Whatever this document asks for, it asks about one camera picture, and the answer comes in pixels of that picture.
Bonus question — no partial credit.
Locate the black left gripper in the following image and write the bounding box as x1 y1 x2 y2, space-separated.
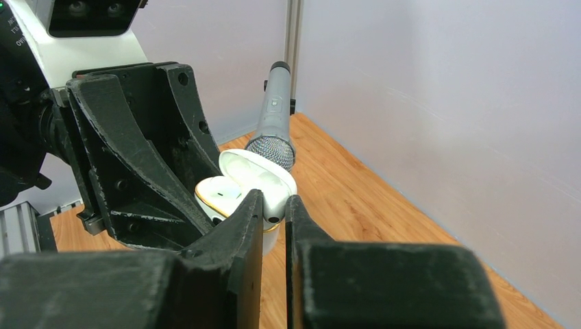
38 62 223 252

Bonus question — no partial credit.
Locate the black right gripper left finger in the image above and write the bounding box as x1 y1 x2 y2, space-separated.
1 190 263 328

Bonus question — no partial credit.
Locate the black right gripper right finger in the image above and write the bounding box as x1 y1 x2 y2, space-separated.
286 195 506 328

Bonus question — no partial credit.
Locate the white gold earbud charging case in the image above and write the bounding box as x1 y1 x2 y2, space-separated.
194 149 297 256

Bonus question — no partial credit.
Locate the grey microphone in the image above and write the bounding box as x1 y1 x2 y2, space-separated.
245 61 296 171

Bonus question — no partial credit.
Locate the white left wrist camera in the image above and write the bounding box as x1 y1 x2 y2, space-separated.
1 1 147 89

